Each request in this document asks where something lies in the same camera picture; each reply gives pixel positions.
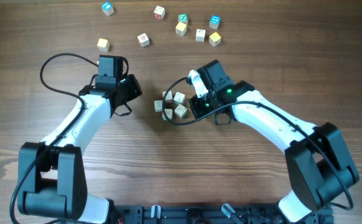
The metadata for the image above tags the white block green edge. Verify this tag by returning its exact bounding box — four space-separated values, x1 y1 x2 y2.
174 105 188 118
173 92 186 105

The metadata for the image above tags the red-framed picture block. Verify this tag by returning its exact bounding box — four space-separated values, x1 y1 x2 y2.
163 91 173 103

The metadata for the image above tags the plain white block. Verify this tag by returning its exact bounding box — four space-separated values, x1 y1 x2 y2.
154 100 163 112
162 108 173 121

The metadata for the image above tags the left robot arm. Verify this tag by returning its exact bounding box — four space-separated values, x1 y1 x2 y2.
9 55 142 223

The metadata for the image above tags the yellow block left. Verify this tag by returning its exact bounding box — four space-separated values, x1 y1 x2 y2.
97 39 110 52

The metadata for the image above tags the yellow block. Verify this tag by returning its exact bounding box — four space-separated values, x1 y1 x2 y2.
209 32 221 47
97 39 110 52
176 22 187 36

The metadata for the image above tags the white block red picture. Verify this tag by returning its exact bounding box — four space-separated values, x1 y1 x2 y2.
137 33 150 47

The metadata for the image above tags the yellow block right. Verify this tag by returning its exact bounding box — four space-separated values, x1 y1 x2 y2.
209 32 221 47

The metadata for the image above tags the blue letter block far left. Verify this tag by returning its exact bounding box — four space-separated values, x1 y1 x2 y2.
101 2 114 16

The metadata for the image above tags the yellow block centre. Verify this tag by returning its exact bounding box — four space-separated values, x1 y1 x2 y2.
176 22 187 36

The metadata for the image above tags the blue block top right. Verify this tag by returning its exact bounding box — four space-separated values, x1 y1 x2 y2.
209 15 221 29

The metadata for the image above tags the red-edged block top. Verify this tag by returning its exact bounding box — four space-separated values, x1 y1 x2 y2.
153 6 165 20

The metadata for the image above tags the green letter N block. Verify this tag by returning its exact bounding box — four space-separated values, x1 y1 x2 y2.
178 14 188 25

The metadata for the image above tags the left camera cable black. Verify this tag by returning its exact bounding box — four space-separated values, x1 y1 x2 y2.
9 53 100 224

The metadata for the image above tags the camera cable black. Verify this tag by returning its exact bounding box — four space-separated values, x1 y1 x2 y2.
161 77 355 211
9 53 100 224

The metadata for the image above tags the right camera cable black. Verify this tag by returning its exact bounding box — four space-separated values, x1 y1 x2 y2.
161 77 355 211

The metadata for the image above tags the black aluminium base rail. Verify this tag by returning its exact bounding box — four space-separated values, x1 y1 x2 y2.
105 203 335 224

